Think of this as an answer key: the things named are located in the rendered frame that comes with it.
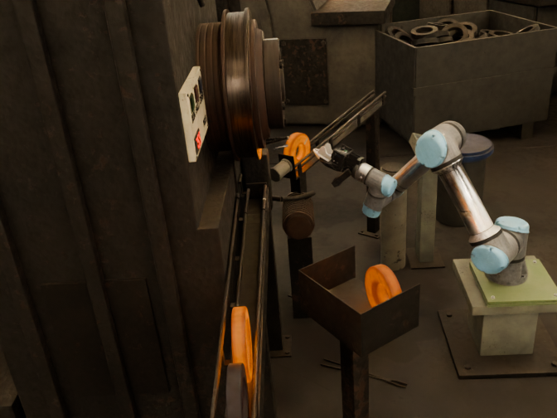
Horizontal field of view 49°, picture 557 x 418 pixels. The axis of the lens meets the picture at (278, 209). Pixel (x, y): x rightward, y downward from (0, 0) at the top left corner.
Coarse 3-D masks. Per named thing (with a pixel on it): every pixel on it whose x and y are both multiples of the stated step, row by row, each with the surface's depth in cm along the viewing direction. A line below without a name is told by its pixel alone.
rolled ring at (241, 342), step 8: (232, 312) 147; (240, 312) 146; (232, 320) 144; (240, 320) 144; (248, 320) 154; (232, 328) 143; (240, 328) 142; (248, 328) 155; (232, 336) 142; (240, 336) 142; (248, 336) 156; (232, 344) 141; (240, 344) 141; (248, 344) 156; (232, 352) 141; (240, 352) 141; (248, 352) 155; (240, 360) 141; (248, 360) 144; (248, 368) 142; (248, 376) 143
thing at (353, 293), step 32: (352, 256) 180; (320, 288) 163; (352, 288) 180; (416, 288) 159; (320, 320) 168; (352, 320) 154; (384, 320) 156; (416, 320) 164; (352, 352) 174; (352, 384) 180; (352, 416) 186
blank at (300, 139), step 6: (294, 138) 246; (300, 138) 249; (306, 138) 252; (288, 144) 245; (294, 144) 246; (300, 144) 252; (306, 144) 253; (288, 150) 245; (294, 150) 247; (300, 150) 255; (306, 150) 254; (294, 156) 248; (300, 156) 254; (294, 162) 249
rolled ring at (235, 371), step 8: (232, 368) 132; (240, 368) 132; (232, 376) 130; (240, 376) 130; (232, 384) 128; (240, 384) 129; (232, 392) 127; (240, 392) 127; (232, 400) 127; (240, 400) 127; (248, 400) 142; (232, 408) 126; (240, 408) 126; (248, 408) 140; (232, 416) 126; (240, 416) 126; (248, 416) 139
